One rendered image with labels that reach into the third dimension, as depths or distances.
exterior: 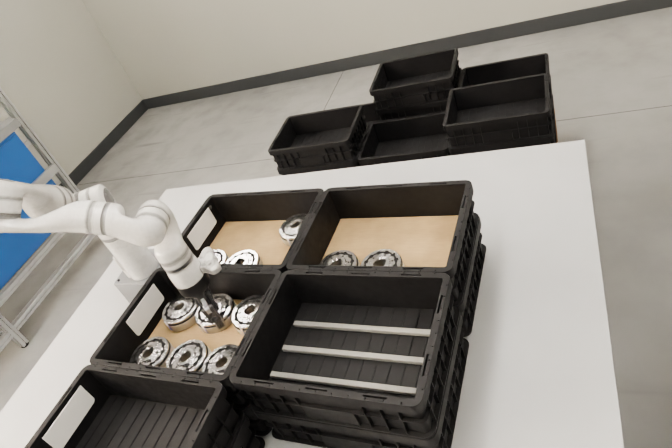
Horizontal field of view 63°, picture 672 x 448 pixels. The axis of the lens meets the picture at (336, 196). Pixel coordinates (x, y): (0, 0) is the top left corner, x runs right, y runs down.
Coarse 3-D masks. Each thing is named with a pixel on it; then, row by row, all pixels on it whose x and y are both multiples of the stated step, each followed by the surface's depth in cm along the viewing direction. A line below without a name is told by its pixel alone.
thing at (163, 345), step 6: (144, 342) 136; (150, 342) 135; (156, 342) 134; (162, 342) 134; (168, 342) 134; (138, 348) 135; (162, 348) 132; (168, 348) 132; (132, 354) 134; (138, 354) 133; (156, 354) 131; (162, 354) 130; (132, 360) 132; (138, 360) 131; (150, 360) 130; (156, 360) 130; (162, 360) 129
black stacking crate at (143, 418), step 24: (96, 384) 127; (120, 384) 124; (144, 384) 119; (168, 384) 115; (96, 408) 127; (120, 408) 126; (144, 408) 124; (168, 408) 121; (192, 408) 119; (96, 432) 123; (120, 432) 121; (144, 432) 118; (168, 432) 116; (192, 432) 114; (216, 432) 107
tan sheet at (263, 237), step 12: (228, 228) 168; (240, 228) 166; (252, 228) 164; (264, 228) 162; (276, 228) 160; (216, 240) 165; (228, 240) 163; (240, 240) 161; (252, 240) 159; (264, 240) 158; (276, 240) 156; (228, 252) 159; (264, 252) 153; (276, 252) 151; (276, 264) 147
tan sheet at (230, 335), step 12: (240, 300) 141; (156, 336) 141; (168, 336) 139; (180, 336) 138; (192, 336) 136; (204, 336) 135; (216, 336) 134; (228, 336) 132; (240, 336) 131; (216, 348) 131
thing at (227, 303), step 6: (216, 294) 141; (222, 294) 140; (222, 300) 138; (228, 300) 138; (222, 306) 137; (228, 306) 136; (198, 312) 138; (222, 312) 135; (228, 312) 134; (198, 318) 137; (204, 318) 135; (198, 324) 135; (204, 324) 134; (210, 324) 133
